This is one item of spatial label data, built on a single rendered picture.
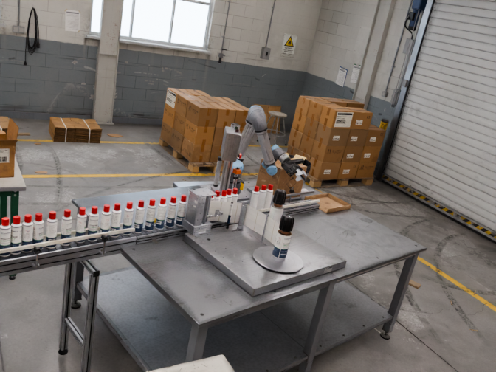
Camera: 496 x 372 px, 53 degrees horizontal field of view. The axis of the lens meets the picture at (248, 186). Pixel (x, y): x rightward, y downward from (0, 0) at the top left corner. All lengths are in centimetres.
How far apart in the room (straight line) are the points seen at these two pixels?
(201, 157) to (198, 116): 57
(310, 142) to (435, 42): 227
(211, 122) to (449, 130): 330
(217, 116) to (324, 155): 157
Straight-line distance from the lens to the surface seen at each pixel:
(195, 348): 262
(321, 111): 712
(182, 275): 282
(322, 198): 438
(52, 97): 838
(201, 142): 674
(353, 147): 738
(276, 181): 399
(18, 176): 405
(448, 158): 754
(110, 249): 299
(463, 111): 744
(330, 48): 970
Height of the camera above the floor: 229
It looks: 20 degrees down
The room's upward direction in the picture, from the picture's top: 11 degrees clockwise
